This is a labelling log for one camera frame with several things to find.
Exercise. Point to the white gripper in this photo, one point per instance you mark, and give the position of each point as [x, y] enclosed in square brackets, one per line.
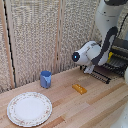
[89, 68]

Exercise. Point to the yellow plastic dish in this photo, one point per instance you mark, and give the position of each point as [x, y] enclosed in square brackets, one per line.
[110, 56]

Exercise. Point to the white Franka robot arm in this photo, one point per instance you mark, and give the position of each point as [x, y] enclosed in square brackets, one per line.
[106, 33]

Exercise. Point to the orange rectangular block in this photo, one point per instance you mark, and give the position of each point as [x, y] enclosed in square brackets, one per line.
[79, 88]

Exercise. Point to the beige woven screen panel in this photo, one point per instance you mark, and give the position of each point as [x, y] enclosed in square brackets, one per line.
[78, 30]
[33, 36]

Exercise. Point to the blue plastic cup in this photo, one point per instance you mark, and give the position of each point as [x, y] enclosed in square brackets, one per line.
[45, 79]

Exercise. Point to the white floral rimmed plate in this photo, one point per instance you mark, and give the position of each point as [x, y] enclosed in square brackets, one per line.
[29, 109]

